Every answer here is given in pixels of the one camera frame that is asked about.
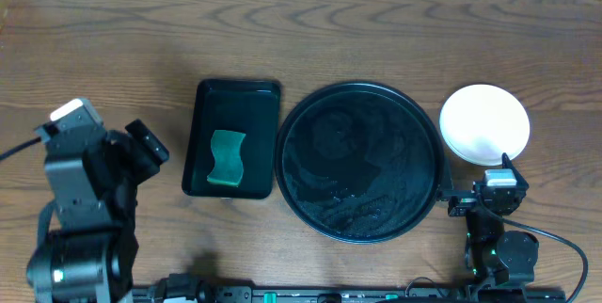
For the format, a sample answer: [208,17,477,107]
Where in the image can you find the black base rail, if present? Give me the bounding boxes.
[123,274,565,303]

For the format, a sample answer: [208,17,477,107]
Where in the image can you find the dark green rectangular tray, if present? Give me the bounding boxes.
[182,79,280,199]

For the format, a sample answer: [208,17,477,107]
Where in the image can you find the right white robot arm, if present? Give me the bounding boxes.
[438,153,539,302]

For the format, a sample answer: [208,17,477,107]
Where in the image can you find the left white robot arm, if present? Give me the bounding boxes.
[26,120,169,302]

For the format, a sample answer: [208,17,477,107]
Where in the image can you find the white plate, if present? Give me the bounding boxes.
[439,84,531,166]

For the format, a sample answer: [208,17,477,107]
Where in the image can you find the green wavy sponge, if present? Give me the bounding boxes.
[207,130,246,187]

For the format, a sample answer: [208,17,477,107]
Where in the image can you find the round black tray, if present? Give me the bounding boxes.
[275,82,452,244]

